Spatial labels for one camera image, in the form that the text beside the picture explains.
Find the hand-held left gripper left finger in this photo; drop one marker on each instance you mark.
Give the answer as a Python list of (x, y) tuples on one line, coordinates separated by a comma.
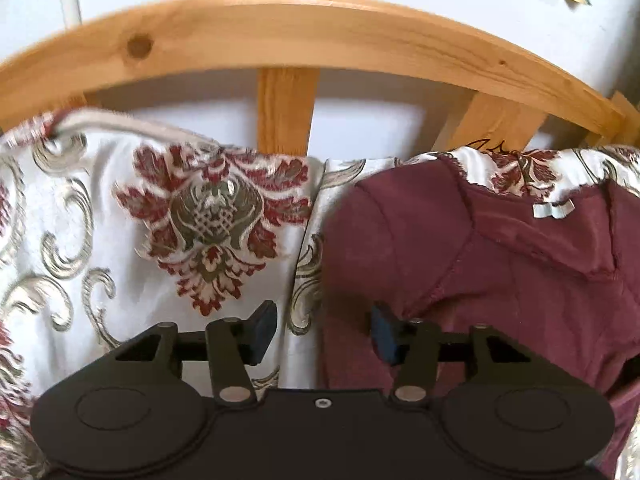
[(262, 332)]

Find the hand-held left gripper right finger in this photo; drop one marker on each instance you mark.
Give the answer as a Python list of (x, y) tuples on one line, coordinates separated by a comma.
[(385, 335)]

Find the maroon shirt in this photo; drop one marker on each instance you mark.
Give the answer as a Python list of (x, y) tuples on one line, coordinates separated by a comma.
[(525, 270)]

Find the white floral patterned bedspread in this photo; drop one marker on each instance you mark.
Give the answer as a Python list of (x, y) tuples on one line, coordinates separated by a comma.
[(100, 210)]

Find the wooden bed frame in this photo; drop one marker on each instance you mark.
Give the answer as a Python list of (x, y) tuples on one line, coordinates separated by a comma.
[(300, 25)]

